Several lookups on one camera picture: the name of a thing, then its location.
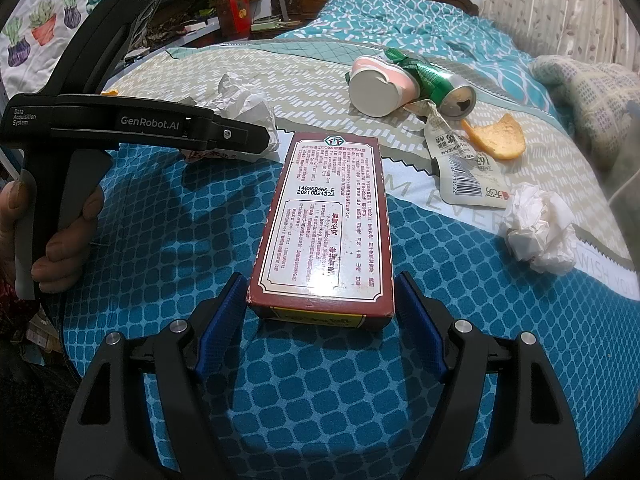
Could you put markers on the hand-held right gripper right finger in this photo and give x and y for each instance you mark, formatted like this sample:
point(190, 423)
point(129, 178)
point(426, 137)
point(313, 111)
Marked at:
point(420, 325)

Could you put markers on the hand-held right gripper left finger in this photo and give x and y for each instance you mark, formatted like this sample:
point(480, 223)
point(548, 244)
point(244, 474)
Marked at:
point(220, 320)

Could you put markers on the brown printed cardboard box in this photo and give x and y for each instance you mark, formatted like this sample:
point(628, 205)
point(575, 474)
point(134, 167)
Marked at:
point(320, 220)

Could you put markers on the white red wrapper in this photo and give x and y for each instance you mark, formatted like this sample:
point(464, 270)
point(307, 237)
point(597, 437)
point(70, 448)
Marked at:
point(240, 100)

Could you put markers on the white tissue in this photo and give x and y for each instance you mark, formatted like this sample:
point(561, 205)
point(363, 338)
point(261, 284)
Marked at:
point(540, 230)

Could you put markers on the white sauce pouch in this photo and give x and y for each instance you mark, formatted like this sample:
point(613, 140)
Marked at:
point(465, 175)

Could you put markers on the large orange peel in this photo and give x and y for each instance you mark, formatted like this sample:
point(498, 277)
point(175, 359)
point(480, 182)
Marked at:
point(500, 140)

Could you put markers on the crushed green drink can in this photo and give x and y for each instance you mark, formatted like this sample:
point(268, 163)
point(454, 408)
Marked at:
point(440, 87)

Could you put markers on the pink white paper cup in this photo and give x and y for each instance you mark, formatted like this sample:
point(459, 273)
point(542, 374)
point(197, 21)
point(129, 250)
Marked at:
point(375, 90)

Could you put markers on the person's left hand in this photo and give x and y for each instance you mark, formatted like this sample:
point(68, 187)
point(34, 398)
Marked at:
point(70, 255)

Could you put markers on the small orange peel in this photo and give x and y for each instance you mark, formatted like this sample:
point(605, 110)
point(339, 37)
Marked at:
point(110, 92)

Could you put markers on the blue beige patterned bed cover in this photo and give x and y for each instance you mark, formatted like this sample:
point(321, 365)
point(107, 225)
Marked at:
point(310, 400)

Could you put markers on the white plant print cloth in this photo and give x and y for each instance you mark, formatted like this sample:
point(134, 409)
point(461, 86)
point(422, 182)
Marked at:
point(50, 10)

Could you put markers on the grey storage shelf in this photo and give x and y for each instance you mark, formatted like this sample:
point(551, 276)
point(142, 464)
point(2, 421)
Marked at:
point(185, 15)

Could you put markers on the red gift box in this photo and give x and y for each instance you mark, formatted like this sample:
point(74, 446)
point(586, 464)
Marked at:
point(236, 10)

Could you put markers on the pile of books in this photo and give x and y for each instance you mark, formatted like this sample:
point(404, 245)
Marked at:
point(275, 23)

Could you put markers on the teal patterned duvet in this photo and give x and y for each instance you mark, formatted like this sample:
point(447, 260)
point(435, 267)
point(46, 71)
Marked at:
point(360, 25)

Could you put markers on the patterned grey pillow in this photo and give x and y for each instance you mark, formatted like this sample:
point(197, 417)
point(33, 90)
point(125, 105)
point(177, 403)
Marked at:
point(590, 105)

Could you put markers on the beige leaf print curtain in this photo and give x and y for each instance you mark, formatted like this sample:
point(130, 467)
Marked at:
point(550, 5)

